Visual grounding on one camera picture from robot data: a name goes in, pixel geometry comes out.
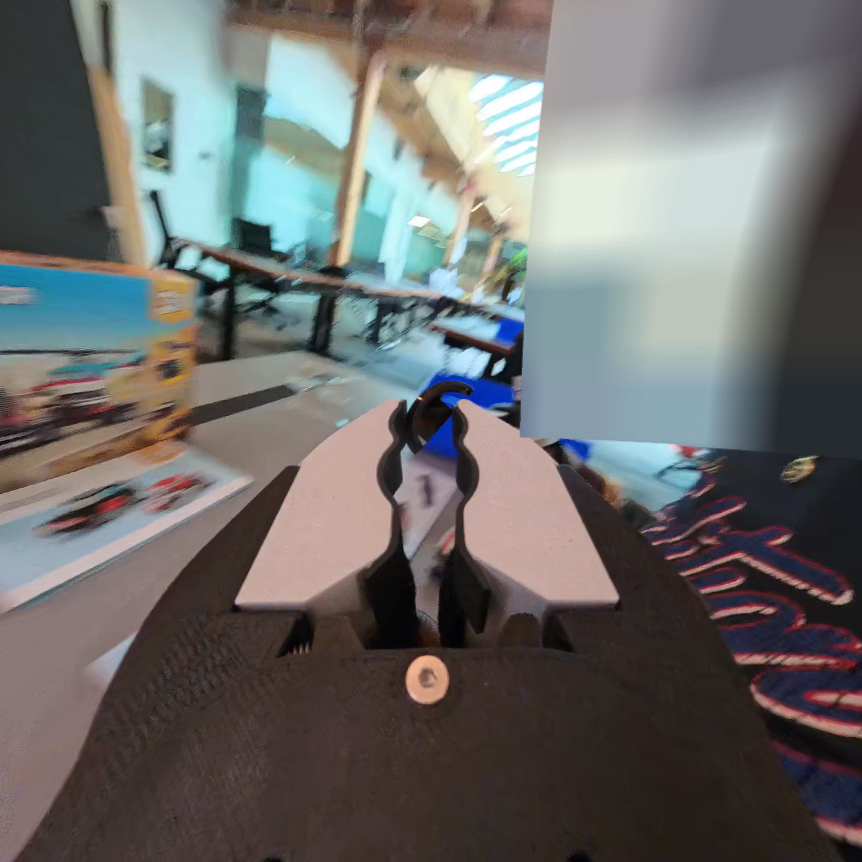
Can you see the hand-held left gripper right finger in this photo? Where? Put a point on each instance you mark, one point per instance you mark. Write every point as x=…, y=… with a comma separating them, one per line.
x=539, y=532

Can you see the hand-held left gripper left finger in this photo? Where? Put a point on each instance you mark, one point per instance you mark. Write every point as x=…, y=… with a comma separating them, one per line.
x=316, y=532

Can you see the blue plastic bin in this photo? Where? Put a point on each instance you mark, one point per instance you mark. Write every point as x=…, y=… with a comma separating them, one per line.
x=502, y=394

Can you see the black curved lego piece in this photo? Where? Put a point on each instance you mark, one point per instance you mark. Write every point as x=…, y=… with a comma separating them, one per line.
x=427, y=421

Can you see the lego instruction booklet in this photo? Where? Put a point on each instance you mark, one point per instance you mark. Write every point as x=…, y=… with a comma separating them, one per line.
x=101, y=539

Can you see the lego set box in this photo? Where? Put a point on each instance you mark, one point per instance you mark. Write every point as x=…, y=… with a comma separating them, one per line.
x=81, y=377

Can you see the long wooden desk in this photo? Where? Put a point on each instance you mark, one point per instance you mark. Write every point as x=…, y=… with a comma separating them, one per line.
x=303, y=276

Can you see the gold round pin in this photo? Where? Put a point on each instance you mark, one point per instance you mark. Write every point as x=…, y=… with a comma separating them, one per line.
x=800, y=469

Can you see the wooden post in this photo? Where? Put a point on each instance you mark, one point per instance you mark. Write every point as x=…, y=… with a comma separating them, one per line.
x=357, y=168

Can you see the wall picture frame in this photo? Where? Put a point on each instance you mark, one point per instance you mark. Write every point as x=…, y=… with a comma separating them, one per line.
x=158, y=128

